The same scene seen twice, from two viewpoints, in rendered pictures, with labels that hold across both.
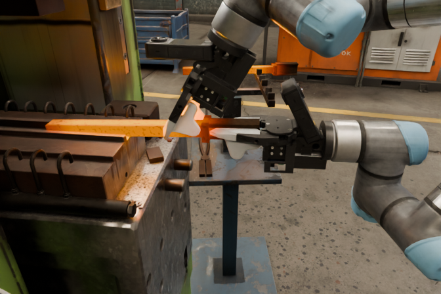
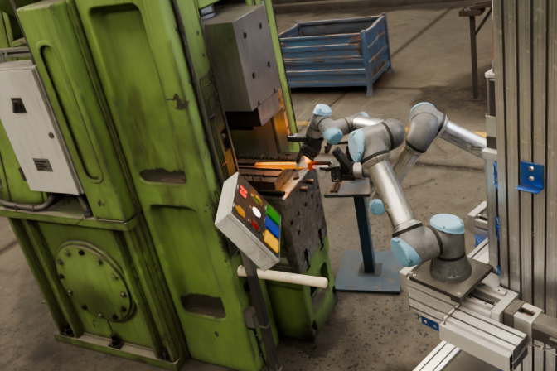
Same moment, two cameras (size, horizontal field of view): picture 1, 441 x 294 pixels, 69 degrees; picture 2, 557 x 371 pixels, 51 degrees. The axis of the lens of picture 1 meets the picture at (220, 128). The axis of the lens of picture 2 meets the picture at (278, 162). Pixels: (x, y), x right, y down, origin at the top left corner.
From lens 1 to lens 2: 2.20 m
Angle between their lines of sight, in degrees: 22
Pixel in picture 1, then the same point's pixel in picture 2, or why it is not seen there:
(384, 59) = not seen: outside the picture
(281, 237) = not seen: hidden behind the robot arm
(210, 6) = not seen: outside the picture
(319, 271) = not seen: hidden behind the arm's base
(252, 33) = (317, 134)
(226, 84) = (313, 150)
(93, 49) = (271, 128)
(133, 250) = (284, 208)
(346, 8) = (331, 133)
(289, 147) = (337, 171)
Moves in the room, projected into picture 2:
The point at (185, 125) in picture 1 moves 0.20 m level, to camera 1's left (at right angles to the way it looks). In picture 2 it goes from (302, 164) to (263, 165)
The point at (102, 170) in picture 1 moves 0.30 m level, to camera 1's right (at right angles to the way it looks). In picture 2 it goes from (273, 180) to (334, 180)
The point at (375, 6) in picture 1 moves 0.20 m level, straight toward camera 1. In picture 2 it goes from (351, 126) to (322, 145)
